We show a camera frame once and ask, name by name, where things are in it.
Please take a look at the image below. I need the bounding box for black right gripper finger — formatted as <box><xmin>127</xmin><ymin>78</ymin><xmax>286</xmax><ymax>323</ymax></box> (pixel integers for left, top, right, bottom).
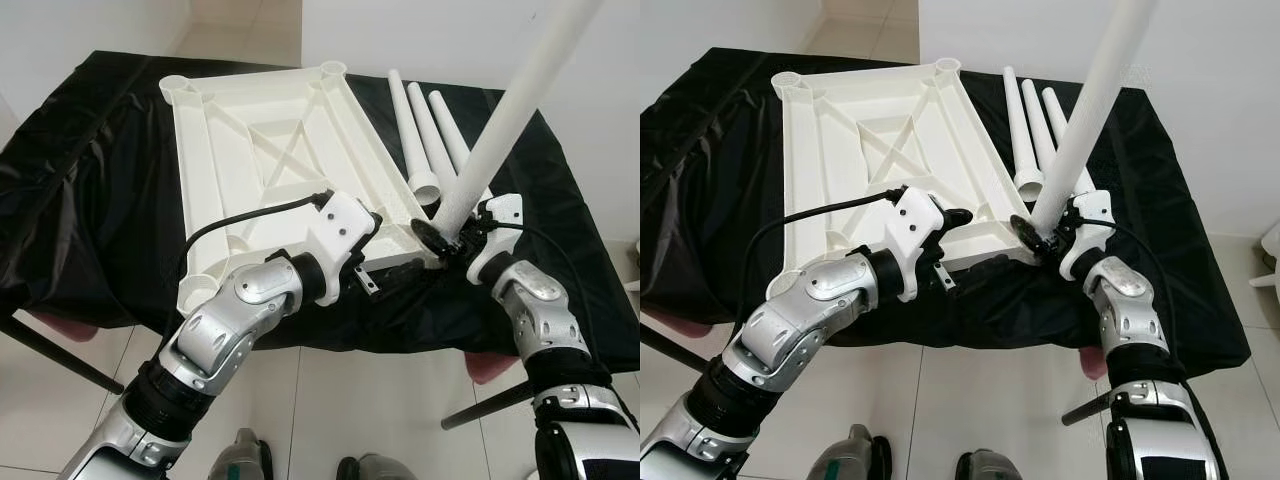
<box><xmin>1009</xmin><ymin>214</ymin><xmax>1046</xmax><ymax>253</ymax></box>
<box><xmin>413</xmin><ymin>220</ymin><xmax>453</xmax><ymax>258</ymax></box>

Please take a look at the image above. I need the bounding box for white plastic table leg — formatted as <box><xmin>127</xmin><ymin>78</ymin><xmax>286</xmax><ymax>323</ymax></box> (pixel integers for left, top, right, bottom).
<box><xmin>1030</xmin><ymin>0</ymin><xmax>1161</xmax><ymax>239</ymax></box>
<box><xmin>1041</xmin><ymin>87</ymin><xmax>1098</xmax><ymax>199</ymax></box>
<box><xmin>1020</xmin><ymin>79</ymin><xmax>1063</xmax><ymax>191</ymax></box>
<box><xmin>1001</xmin><ymin>67</ymin><xmax>1047</xmax><ymax>202</ymax></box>
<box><xmin>406</xmin><ymin>82</ymin><xmax>461</xmax><ymax>201</ymax></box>
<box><xmin>386</xmin><ymin>70</ymin><xmax>444</xmax><ymax>207</ymax></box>
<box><xmin>429</xmin><ymin>91</ymin><xmax>498</xmax><ymax>206</ymax></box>
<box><xmin>432</xmin><ymin>0</ymin><xmax>607</xmax><ymax>241</ymax></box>

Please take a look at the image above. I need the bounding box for white plastic table top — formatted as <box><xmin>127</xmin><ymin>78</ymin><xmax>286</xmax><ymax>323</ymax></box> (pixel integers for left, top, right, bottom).
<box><xmin>158</xmin><ymin>60</ymin><xmax>443</xmax><ymax>317</ymax></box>
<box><xmin>770</xmin><ymin>57</ymin><xmax>1039</xmax><ymax>301</ymax></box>

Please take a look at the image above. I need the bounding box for black table cloth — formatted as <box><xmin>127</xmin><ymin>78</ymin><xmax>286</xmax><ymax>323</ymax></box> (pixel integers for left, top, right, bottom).
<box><xmin>640</xmin><ymin>48</ymin><xmax>1253</xmax><ymax>379</ymax></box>
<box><xmin>0</xmin><ymin>50</ymin><xmax>641</xmax><ymax>356</ymax></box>

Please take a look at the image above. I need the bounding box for black metal stand leg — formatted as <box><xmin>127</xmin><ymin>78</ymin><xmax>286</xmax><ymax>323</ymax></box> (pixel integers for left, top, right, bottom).
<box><xmin>442</xmin><ymin>375</ymin><xmax>536</xmax><ymax>431</ymax></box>
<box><xmin>1062</xmin><ymin>385</ymin><xmax>1116</xmax><ymax>426</ymax></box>
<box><xmin>0</xmin><ymin>312</ymin><xmax>126</xmax><ymax>396</ymax></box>

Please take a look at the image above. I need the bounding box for grey right robot foot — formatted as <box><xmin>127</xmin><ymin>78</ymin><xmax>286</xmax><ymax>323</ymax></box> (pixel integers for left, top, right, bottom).
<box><xmin>338</xmin><ymin>453</ymin><xmax>421</xmax><ymax>480</ymax></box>
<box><xmin>955</xmin><ymin>450</ymin><xmax>1041</xmax><ymax>480</ymax></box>

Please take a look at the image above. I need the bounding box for grey robot foot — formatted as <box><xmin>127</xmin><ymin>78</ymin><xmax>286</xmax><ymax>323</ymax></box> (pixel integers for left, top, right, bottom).
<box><xmin>808</xmin><ymin>425</ymin><xmax>889</xmax><ymax>480</ymax></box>
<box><xmin>955</xmin><ymin>450</ymin><xmax>1041</xmax><ymax>480</ymax></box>
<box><xmin>208</xmin><ymin>428</ymin><xmax>271</xmax><ymax>480</ymax></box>
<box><xmin>338</xmin><ymin>453</ymin><xmax>421</xmax><ymax>480</ymax></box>

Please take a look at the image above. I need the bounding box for grey left robot foot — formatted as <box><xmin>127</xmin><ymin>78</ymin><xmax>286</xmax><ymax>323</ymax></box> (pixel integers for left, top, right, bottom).
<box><xmin>808</xmin><ymin>425</ymin><xmax>889</xmax><ymax>480</ymax></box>
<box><xmin>208</xmin><ymin>428</ymin><xmax>271</xmax><ymax>480</ymax></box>

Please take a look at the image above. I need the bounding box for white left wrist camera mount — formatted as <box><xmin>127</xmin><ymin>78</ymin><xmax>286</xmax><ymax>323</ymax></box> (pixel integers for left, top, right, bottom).
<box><xmin>305</xmin><ymin>190</ymin><xmax>383</xmax><ymax>291</ymax></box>
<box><xmin>885</xmin><ymin>185</ymin><xmax>946</xmax><ymax>301</ymax></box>

